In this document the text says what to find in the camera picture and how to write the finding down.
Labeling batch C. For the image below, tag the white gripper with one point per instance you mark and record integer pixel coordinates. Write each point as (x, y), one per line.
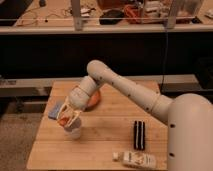
(78, 99)

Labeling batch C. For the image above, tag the orange pepper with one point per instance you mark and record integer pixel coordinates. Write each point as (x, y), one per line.
(63, 121)

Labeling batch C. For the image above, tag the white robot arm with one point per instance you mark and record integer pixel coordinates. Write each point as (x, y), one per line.
(189, 117)

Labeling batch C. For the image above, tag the white ceramic cup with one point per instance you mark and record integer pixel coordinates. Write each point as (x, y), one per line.
(74, 130)

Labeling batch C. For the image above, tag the blue sponge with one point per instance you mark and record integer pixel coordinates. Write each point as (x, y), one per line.
(53, 113)

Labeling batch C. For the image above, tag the orange bowl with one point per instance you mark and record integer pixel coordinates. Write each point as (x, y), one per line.
(94, 99)

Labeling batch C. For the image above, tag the black striped block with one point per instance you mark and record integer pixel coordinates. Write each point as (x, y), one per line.
(139, 135)

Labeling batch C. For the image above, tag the white plastic bottle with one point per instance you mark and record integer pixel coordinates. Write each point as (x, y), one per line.
(135, 159)

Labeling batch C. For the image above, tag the black bag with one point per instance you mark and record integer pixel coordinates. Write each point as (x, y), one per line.
(111, 17)

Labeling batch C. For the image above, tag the left metal post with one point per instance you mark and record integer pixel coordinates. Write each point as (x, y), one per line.
(76, 12)

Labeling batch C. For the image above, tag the metal post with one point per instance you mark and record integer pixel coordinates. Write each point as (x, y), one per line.
(173, 13)
(76, 12)

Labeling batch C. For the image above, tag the right metal post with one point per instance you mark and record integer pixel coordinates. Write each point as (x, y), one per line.
(173, 13)

